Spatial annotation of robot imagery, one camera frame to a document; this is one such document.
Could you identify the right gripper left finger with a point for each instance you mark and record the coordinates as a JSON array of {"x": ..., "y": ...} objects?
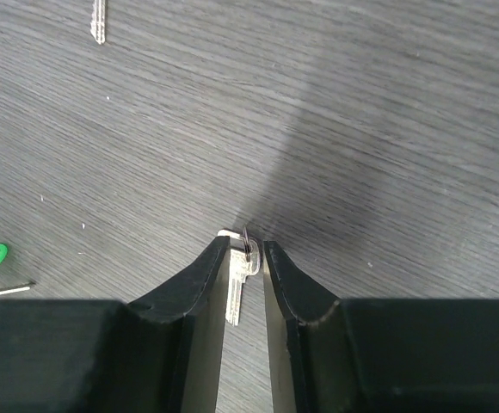
[{"x": 158, "y": 353}]

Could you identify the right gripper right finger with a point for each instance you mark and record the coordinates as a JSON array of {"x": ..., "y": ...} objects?
[{"x": 328, "y": 354}]

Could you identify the silver key with ring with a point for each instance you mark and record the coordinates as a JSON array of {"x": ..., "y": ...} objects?
[{"x": 245, "y": 261}]

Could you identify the silver key on table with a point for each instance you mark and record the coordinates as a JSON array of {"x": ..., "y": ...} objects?
[{"x": 98, "y": 21}]

